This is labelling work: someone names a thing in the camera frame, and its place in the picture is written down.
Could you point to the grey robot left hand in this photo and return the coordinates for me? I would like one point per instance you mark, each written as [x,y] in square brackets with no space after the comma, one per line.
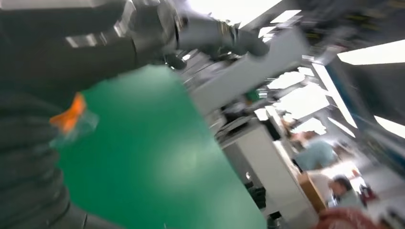
[63,57]

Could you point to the orange bottle with clear cap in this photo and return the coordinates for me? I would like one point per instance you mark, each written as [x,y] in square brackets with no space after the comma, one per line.
[71,113]

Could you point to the person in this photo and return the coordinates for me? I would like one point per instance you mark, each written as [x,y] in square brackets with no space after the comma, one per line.
[316,155]
[345,192]
[345,219]

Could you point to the plain brown cardboard box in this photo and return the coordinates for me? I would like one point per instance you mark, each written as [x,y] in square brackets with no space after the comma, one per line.
[311,192]

